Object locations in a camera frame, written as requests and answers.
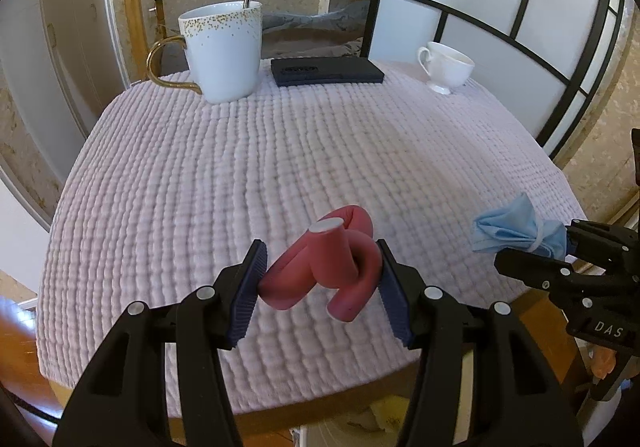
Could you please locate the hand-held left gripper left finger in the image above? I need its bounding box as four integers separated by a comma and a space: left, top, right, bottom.
52, 239, 270, 447

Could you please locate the white trash bin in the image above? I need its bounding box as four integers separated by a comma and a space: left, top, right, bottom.
300, 419, 416, 447

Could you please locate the wooden bed frame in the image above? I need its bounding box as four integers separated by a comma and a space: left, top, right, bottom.
120, 0, 391, 83

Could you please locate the round wooden table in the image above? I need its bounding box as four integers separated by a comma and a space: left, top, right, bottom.
47, 292, 551, 443

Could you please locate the white wardrobe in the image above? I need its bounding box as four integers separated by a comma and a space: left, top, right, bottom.
30, 0, 131, 128

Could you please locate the black floor cable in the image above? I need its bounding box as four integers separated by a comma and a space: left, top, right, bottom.
0, 389, 63, 428

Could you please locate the pink foam hair curler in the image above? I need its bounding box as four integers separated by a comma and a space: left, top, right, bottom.
260, 204, 383, 323

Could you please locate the gold dotted white mug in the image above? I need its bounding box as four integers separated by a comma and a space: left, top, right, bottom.
146, 0, 263, 104

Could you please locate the white quilted blanket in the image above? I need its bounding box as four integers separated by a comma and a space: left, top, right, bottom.
37, 58, 588, 420

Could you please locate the grey blanket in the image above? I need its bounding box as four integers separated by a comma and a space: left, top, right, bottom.
262, 0, 372, 33

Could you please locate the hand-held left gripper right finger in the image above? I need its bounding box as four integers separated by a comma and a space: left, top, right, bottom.
377, 239, 583, 447

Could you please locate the blue face mask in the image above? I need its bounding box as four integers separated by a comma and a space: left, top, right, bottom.
472, 192, 568, 259

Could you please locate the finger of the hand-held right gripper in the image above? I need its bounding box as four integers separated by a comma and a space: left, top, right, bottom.
494, 248, 631, 318
565, 220, 640, 273

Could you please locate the person's right hand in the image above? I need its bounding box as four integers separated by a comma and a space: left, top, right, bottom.
590, 346, 617, 380

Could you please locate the black smartphone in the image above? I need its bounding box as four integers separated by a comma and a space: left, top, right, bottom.
270, 56, 386, 88

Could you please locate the small white teacup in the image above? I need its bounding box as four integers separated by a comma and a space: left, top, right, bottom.
416, 41, 475, 95

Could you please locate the yellow plastic bag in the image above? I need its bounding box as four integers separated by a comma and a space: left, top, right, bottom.
350, 399, 406, 433

